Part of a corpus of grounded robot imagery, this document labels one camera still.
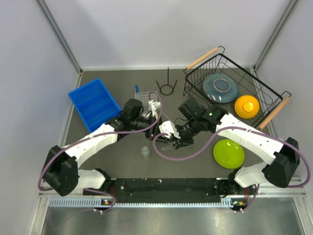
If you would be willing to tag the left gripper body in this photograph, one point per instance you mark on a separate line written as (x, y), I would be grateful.
(152, 132)

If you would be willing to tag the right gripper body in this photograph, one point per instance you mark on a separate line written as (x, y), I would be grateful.
(187, 132)

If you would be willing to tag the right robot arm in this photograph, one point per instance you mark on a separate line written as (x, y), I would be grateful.
(280, 158)

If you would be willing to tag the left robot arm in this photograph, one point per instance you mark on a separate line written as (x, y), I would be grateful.
(62, 170)

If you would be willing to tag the clear glass flask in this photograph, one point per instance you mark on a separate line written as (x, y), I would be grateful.
(145, 152)

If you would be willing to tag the clear test tube rack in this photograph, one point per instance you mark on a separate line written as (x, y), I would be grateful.
(145, 97)

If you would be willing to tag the green plate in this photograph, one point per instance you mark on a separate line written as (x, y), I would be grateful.
(228, 154)

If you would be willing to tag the blue ceramic plate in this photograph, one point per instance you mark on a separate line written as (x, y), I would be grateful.
(220, 88)

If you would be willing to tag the blue plastic bin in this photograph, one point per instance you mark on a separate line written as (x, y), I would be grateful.
(94, 104)

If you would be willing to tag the orange bowl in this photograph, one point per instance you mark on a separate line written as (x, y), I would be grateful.
(247, 106)

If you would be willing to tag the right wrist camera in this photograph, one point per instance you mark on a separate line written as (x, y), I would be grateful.
(169, 130)

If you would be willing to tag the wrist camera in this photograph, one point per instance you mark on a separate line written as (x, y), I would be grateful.
(154, 106)
(169, 130)

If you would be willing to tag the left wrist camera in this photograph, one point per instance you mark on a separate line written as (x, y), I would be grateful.
(154, 106)

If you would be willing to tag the black wire ring stand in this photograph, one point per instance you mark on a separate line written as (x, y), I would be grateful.
(167, 89)

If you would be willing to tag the black wire dish rack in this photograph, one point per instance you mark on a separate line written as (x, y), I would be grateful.
(215, 61)

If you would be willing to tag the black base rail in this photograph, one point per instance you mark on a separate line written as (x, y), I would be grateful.
(168, 190)

